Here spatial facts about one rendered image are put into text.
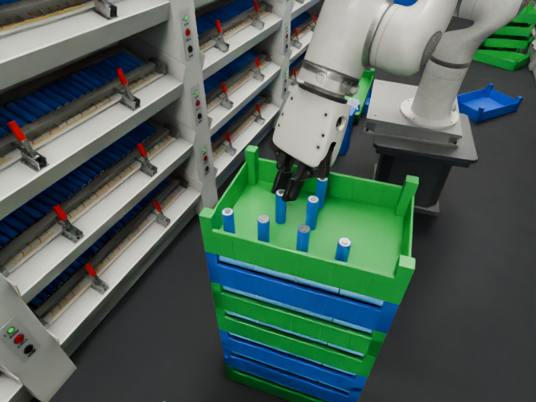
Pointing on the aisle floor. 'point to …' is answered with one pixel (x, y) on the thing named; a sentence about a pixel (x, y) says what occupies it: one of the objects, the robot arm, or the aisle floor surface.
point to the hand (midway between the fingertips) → (287, 185)
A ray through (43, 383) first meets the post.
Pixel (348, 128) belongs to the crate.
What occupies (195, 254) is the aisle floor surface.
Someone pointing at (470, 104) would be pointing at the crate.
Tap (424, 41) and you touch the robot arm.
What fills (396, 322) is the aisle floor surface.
